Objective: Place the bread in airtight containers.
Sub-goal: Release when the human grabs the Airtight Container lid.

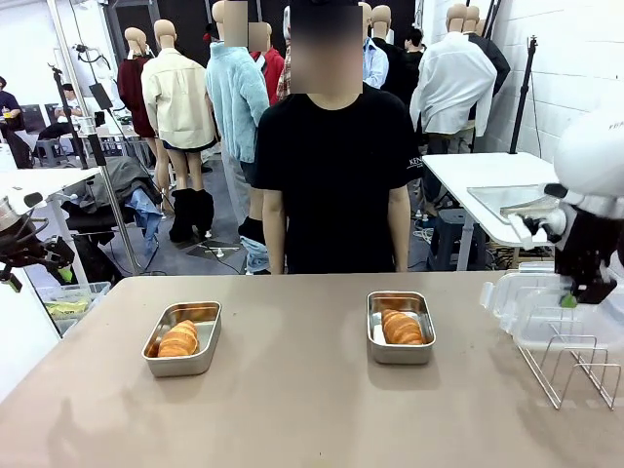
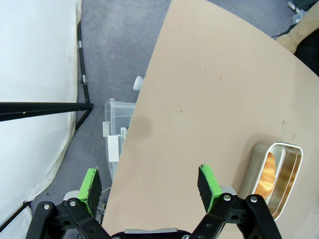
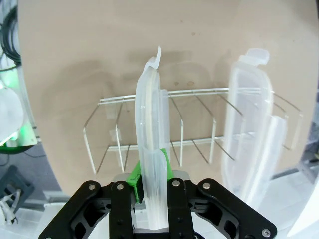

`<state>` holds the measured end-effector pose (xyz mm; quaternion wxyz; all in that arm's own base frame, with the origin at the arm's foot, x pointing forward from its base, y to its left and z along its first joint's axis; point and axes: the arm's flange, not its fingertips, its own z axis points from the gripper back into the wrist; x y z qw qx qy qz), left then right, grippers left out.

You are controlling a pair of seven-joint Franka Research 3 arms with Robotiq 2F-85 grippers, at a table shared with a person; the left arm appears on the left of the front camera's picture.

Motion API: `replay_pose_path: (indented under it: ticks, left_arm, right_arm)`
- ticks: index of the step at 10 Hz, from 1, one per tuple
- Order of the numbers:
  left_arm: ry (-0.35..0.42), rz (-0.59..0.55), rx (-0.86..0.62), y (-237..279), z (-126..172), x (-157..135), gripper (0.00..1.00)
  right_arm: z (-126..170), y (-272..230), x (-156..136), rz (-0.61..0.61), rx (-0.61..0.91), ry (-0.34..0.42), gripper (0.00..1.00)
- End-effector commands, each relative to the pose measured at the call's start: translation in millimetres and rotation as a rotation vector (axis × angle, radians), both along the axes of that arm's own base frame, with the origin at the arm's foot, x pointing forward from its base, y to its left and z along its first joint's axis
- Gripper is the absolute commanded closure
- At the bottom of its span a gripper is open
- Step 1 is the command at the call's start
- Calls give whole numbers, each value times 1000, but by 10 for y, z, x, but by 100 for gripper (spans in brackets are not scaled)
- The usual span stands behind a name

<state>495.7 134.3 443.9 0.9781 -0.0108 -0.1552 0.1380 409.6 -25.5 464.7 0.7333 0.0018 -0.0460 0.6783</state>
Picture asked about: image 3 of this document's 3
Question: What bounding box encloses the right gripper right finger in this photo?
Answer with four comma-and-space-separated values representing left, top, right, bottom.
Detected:
159, 148, 278, 239

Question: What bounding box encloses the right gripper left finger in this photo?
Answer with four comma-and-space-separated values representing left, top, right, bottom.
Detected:
38, 160, 143, 239

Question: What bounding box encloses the clear plastic snap lid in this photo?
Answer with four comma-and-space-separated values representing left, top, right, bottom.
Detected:
134, 46, 172, 231
220, 48, 287, 215

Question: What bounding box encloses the metal wire lid rack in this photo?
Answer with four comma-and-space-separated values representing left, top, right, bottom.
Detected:
83, 86, 305, 175

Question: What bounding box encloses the black cable bundle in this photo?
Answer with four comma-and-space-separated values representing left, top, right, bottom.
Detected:
0, 7, 22, 65

